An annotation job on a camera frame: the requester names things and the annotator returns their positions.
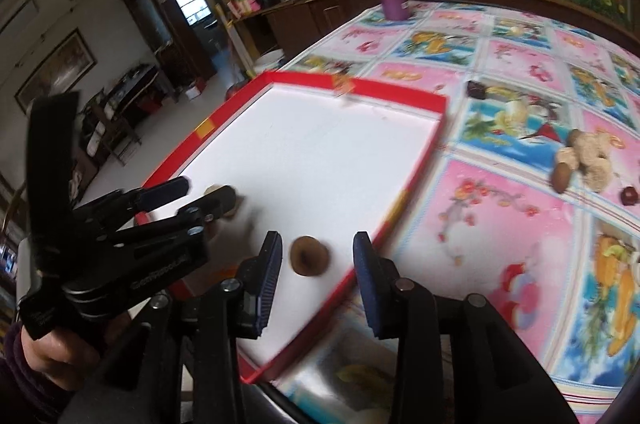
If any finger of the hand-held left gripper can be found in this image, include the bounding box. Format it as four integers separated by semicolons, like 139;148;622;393
75;176;192;235
105;185;239;255

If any white plastic bucket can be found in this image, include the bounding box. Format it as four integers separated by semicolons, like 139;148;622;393
254;50;286;74

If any round brown fruit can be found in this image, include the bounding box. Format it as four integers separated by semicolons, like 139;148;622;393
289;236;330;277

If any person's left forearm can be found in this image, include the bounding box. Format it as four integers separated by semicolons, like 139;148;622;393
0;319;78;424

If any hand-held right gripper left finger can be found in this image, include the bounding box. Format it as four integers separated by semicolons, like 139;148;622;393
60;231;284;424

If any red-rimmed white tray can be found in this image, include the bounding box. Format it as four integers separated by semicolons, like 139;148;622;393
135;71;447;385

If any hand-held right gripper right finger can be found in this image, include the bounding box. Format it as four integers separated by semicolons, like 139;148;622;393
352;231;563;424

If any framed wall painting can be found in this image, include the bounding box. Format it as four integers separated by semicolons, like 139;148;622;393
14;28;98;115

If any dark wooden side table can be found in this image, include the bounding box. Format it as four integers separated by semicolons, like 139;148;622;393
75;64;163;167

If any person's left hand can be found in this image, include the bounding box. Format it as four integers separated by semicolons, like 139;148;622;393
20;326;102;377

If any torn paper label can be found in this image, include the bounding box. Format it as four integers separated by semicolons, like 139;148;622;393
332;75;357;98

